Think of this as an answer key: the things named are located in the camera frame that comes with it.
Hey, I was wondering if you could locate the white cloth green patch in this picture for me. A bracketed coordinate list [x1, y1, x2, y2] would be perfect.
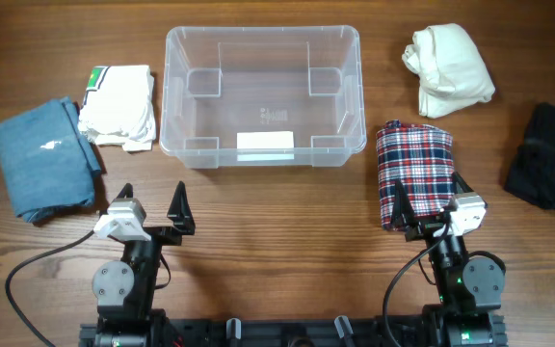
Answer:
[77, 65, 156, 152]

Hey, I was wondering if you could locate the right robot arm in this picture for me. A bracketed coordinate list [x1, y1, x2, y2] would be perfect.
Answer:
[382, 172, 508, 347]

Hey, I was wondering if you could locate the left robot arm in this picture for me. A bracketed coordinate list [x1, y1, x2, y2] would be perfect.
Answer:
[79, 182, 196, 347]

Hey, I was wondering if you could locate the white label on container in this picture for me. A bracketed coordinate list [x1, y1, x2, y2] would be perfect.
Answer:
[236, 131, 294, 149]

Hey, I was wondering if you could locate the cream cloth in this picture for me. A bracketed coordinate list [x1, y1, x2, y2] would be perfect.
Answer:
[402, 23, 495, 119]

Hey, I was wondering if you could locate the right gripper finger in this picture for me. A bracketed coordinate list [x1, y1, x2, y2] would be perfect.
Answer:
[390, 179, 418, 231]
[451, 171, 474, 194]

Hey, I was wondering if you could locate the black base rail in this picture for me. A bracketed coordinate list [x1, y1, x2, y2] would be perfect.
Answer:
[78, 315, 508, 347]

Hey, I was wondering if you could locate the clear plastic storage container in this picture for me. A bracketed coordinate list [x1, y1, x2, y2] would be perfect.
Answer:
[159, 25, 367, 169]

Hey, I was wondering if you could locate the black cloth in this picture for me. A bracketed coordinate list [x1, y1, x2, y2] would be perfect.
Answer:
[504, 102, 555, 210]

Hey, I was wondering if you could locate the red blue plaid cloth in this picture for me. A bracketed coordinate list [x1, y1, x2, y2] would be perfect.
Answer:
[376, 120, 455, 230]

